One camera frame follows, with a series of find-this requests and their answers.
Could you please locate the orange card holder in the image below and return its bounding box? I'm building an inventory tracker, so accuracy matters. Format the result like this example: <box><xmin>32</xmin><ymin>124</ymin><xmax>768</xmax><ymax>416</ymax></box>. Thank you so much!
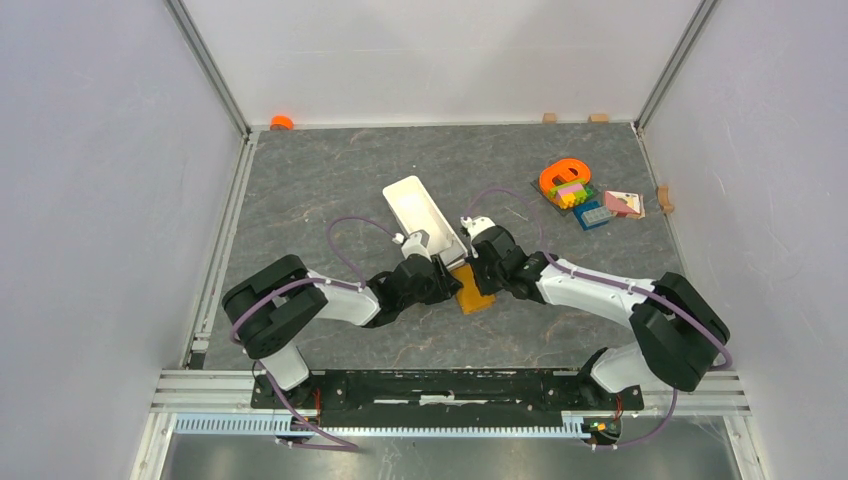
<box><xmin>451</xmin><ymin>264</ymin><xmax>496</xmax><ymax>315</ymax></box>

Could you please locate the white rectangular tray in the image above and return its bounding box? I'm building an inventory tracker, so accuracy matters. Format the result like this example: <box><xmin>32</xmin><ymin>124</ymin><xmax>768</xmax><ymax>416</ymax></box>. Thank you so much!
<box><xmin>382</xmin><ymin>175</ymin><xmax>468</xmax><ymax>270</ymax></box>

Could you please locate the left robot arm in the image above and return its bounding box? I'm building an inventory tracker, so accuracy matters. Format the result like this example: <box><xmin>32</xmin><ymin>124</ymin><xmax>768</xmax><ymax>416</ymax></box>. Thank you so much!
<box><xmin>221</xmin><ymin>254</ymin><xmax>462</xmax><ymax>408</ymax></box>

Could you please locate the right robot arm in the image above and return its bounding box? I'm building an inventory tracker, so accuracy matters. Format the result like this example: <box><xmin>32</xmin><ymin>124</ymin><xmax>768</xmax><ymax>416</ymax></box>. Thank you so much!
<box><xmin>461</xmin><ymin>216</ymin><xmax>732</xmax><ymax>408</ymax></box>

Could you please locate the colourful brick block stack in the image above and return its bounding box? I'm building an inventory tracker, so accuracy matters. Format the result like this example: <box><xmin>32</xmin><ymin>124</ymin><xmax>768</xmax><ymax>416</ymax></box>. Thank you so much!
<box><xmin>546</xmin><ymin>180</ymin><xmax>597</xmax><ymax>210</ymax></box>

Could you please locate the blue brick block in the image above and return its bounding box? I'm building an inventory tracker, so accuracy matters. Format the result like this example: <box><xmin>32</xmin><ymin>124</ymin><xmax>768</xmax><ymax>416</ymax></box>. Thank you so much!
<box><xmin>573</xmin><ymin>201</ymin><xmax>613</xmax><ymax>231</ymax></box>

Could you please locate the pink wooden puzzle block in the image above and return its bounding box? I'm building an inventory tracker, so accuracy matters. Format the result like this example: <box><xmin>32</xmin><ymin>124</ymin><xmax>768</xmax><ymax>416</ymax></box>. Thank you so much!
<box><xmin>603</xmin><ymin>190</ymin><xmax>646</xmax><ymax>219</ymax></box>

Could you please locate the wooden arch piece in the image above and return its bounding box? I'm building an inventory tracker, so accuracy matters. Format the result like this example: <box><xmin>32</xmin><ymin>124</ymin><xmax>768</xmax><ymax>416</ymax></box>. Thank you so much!
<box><xmin>656</xmin><ymin>185</ymin><xmax>675</xmax><ymax>215</ymax></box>

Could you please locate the small wooden block right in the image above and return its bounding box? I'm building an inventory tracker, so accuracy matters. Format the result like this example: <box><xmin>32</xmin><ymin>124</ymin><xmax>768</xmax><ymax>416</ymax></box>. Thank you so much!
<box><xmin>588</xmin><ymin>113</ymin><xmax>610</xmax><ymax>124</ymax></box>

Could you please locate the orange round cap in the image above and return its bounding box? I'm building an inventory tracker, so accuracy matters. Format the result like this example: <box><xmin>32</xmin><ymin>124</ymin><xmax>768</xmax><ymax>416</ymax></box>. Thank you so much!
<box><xmin>269</xmin><ymin>115</ymin><xmax>294</xmax><ymax>130</ymax></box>

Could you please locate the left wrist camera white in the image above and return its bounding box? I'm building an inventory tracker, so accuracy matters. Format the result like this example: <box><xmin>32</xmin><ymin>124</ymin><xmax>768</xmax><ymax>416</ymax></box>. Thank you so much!
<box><xmin>392</xmin><ymin>230</ymin><xmax>431</xmax><ymax>260</ymax></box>

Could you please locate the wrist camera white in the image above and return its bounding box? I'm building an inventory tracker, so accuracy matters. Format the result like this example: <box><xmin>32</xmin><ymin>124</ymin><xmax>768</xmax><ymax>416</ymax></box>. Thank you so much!
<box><xmin>392</xmin><ymin>230</ymin><xmax>431</xmax><ymax>260</ymax></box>
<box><xmin>460</xmin><ymin>216</ymin><xmax>497</xmax><ymax>243</ymax></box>

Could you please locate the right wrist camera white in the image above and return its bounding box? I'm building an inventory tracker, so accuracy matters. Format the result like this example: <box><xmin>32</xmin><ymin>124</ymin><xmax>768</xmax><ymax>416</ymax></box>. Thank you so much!
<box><xmin>460</xmin><ymin>216</ymin><xmax>497</xmax><ymax>243</ymax></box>

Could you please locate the orange ring toy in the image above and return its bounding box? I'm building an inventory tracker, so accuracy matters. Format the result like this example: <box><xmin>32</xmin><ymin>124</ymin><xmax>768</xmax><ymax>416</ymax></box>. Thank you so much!
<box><xmin>536</xmin><ymin>158</ymin><xmax>592</xmax><ymax>195</ymax></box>

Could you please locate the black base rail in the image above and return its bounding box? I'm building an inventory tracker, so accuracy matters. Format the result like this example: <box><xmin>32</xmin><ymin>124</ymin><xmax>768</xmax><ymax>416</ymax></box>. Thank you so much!
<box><xmin>285</xmin><ymin>369</ymin><xmax>644</xmax><ymax>428</ymax></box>

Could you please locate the white cable comb strip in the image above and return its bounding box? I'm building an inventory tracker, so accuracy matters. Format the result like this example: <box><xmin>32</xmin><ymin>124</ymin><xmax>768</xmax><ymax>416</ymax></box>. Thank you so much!
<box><xmin>173</xmin><ymin>412</ymin><xmax>601</xmax><ymax>440</ymax></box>

